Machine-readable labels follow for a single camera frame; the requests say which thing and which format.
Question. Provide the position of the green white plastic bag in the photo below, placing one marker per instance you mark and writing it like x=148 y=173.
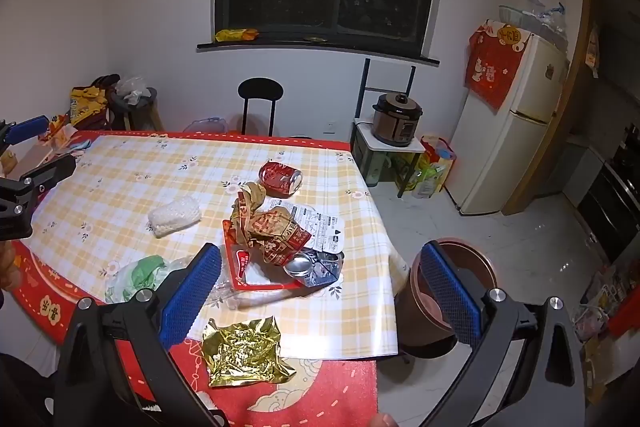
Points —
x=142 y=274

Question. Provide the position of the clear plastic container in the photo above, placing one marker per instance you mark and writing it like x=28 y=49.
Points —
x=205 y=126

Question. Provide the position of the pile of bags on stool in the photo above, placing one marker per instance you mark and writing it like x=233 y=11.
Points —
x=142 y=109

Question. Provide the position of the brown round bin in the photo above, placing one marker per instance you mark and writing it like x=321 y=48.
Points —
x=415 y=307

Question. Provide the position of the brown electric pressure cooker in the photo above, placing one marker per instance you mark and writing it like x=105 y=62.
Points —
x=397 y=122

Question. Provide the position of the yellow printed bags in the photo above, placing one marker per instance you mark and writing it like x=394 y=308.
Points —
x=87 y=104

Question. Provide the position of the pile of plastic bags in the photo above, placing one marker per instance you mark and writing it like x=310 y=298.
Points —
x=592 y=307

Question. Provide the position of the wooden door frame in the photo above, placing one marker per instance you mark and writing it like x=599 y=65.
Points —
x=550 y=147

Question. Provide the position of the crumpled clear plastic bag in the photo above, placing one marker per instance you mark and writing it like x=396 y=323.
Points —
x=131 y=89

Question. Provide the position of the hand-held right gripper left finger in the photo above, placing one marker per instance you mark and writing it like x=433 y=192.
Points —
x=192 y=294

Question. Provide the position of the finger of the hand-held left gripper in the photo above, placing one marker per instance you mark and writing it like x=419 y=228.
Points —
x=27 y=128
x=55 y=167

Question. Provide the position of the pale bowl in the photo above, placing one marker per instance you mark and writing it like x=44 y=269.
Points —
x=512 y=14

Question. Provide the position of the red food tray package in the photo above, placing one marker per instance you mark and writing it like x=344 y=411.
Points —
x=240 y=262

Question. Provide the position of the gold foil wrapper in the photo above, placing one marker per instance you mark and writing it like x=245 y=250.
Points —
x=240 y=352

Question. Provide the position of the black kitchen stove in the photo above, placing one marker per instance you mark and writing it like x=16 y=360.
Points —
x=615 y=202

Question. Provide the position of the yellow snack packet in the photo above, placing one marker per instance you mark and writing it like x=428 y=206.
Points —
x=235 y=35

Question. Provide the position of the hanging snack bag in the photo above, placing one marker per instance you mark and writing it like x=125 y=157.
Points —
x=592 y=49

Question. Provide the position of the brown paper wrapper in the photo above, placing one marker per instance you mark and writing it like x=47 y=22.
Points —
x=270 y=227

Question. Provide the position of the red drink can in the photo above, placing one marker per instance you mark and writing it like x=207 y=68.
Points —
x=275 y=177

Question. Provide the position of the red printed cloth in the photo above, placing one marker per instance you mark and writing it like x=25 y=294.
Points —
x=487 y=72

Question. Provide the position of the cream refrigerator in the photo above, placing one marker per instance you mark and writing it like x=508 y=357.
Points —
x=505 y=147

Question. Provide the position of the black window sill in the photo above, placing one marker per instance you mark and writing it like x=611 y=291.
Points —
x=350 y=51

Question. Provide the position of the crushed blue white can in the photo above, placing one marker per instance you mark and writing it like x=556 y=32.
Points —
x=300 y=266

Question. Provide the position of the clear plastic containers pile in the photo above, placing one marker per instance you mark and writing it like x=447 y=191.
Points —
x=547 y=17

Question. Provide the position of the red yellow shopping bag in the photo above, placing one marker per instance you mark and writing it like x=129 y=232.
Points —
x=435 y=167

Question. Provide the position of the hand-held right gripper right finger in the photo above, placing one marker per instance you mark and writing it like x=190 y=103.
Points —
x=450 y=292

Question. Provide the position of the white top side table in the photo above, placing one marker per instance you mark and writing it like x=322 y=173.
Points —
x=365 y=133

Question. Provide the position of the wall socket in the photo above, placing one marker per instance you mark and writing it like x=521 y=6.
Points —
x=328 y=127

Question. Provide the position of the white paper box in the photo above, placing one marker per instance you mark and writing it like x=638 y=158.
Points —
x=37 y=152

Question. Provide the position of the yellow plaid tablecloth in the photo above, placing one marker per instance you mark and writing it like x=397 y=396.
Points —
x=125 y=187

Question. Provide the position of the black metal frame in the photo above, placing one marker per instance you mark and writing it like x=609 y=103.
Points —
x=366 y=82

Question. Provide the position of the dark bag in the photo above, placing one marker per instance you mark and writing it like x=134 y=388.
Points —
x=105 y=82

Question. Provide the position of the red snack packet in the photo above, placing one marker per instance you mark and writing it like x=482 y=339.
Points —
x=60 y=127

